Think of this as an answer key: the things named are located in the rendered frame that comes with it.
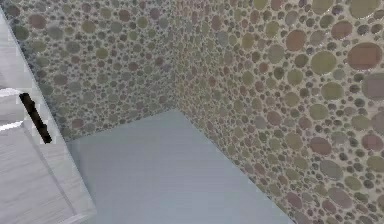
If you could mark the white room door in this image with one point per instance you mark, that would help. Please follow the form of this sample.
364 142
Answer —
26 173

